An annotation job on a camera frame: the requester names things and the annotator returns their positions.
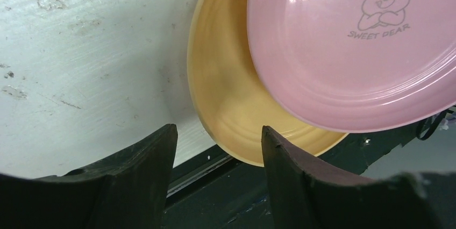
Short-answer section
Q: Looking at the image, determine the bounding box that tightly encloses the beige bear print plate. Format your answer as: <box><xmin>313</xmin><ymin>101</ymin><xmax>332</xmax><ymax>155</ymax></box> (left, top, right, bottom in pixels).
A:
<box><xmin>187</xmin><ymin>0</ymin><xmax>346</xmax><ymax>167</ymax></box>

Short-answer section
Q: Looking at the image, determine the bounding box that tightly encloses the light pink bottom plate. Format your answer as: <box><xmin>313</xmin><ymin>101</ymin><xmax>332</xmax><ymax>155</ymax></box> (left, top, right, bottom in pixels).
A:
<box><xmin>247</xmin><ymin>0</ymin><xmax>455</xmax><ymax>133</ymax></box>

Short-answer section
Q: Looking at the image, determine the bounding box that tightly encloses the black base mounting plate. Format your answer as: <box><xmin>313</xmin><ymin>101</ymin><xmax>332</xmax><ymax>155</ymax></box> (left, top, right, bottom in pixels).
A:
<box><xmin>162</xmin><ymin>110</ymin><xmax>456</xmax><ymax>229</ymax></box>

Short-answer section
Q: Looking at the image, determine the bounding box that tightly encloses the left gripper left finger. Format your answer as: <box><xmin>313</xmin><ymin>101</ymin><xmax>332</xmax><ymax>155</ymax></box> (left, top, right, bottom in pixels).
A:
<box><xmin>67</xmin><ymin>124</ymin><xmax>178</xmax><ymax>228</ymax></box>

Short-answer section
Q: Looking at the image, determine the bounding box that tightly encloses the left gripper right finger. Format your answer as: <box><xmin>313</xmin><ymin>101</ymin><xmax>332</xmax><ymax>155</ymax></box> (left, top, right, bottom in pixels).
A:
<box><xmin>261</xmin><ymin>126</ymin><xmax>372</xmax><ymax>228</ymax></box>

